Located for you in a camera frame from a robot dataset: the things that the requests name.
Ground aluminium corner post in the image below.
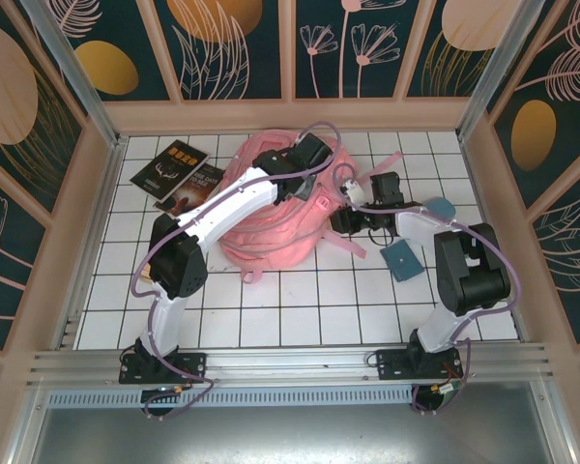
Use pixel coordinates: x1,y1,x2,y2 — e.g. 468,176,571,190
456,0,560,142
18,0,130,151

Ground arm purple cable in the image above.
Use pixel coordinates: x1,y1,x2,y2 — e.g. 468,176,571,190
130,120,344,421
332,163,521,417

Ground grey slotted cable duct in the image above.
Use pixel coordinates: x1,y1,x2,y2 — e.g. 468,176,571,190
45,385,415,410

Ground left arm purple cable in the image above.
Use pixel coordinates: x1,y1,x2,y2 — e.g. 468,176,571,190
130,120,344,421

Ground black book gold Chinese title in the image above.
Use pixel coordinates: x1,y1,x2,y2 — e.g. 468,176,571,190
129,138,210,203

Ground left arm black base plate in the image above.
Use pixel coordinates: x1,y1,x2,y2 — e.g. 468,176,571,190
119,351,209,386

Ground pink student backpack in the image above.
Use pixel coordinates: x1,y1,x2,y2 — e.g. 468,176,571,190
220,129,405,286

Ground grey metal sheet panel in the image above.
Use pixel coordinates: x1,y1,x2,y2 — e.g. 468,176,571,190
9,381,580,464

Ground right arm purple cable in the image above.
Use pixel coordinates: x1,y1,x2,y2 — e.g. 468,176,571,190
332,163,521,417

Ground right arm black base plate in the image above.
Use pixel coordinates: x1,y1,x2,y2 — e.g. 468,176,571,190
375,347,465,383

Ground aluminium side rail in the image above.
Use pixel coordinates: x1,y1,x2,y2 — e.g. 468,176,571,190
52,137,130,352

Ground aluminium mounting rail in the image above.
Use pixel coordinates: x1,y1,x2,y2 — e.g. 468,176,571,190
26,341,557,389

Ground flat teal snap wallet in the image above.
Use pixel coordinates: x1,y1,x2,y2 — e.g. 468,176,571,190
380,240,424,282

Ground dark book white English title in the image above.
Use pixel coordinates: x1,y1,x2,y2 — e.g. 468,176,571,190
155,163,226,214

